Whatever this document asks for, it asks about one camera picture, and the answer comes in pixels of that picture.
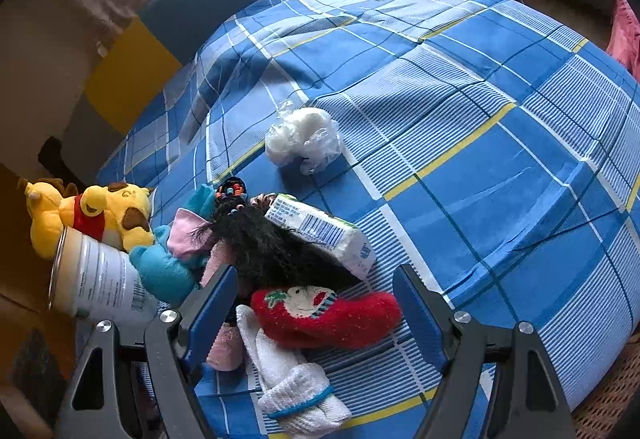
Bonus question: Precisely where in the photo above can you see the white cotton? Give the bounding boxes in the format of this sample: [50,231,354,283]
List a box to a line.
[265,101,344,175]

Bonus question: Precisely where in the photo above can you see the wooden wardrobe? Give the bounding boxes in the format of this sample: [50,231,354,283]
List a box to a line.
[0,163,76,439]

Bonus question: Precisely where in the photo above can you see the silver metal can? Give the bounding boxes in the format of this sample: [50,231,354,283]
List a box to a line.
[49,228,158,325]

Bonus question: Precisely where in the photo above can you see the pink fuzzy sock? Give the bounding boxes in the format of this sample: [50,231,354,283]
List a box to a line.
[200,241,244,372]

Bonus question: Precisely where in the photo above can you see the blue plush toy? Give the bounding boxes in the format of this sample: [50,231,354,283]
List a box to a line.
[129,184,215,306]

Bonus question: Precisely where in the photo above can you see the yellow bear plush toy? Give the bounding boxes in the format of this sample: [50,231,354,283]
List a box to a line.
[17,178,154,260]

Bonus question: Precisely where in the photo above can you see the white rolled socks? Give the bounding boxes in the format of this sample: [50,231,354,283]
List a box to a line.
[236,305,352,438]

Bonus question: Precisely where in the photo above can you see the red fuzzy sock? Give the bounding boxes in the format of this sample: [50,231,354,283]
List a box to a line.
[250,286,401,349]

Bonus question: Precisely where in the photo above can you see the wrapped tissue pack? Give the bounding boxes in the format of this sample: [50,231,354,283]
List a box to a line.
[266,194,376,281]

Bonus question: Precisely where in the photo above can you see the blue plaid bed sheet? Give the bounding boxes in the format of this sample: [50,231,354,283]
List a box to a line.
[98,0,639,407]

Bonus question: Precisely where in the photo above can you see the brown hair scrunchie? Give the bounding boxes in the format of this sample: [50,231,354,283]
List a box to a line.
[250,193,278,215]

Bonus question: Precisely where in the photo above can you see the pink cloth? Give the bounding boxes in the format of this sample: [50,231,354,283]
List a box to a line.
[606,0,640,82]

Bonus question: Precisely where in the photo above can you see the multicolour upholstered headboard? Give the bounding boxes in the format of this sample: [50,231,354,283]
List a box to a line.
[38,0,256,186]

